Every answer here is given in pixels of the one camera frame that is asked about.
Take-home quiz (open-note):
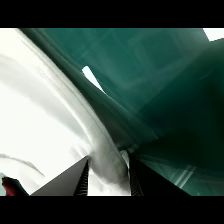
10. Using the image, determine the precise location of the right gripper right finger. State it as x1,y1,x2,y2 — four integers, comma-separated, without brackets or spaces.
128,153,191,197

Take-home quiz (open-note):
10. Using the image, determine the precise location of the red garment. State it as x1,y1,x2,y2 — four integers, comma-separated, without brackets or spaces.
1,176,30,197

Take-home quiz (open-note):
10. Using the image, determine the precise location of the white garment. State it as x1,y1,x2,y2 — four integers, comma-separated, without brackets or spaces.
0,27,132,197

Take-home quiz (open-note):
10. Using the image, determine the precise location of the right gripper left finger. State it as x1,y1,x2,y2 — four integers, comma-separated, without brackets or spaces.
30,155,91,197

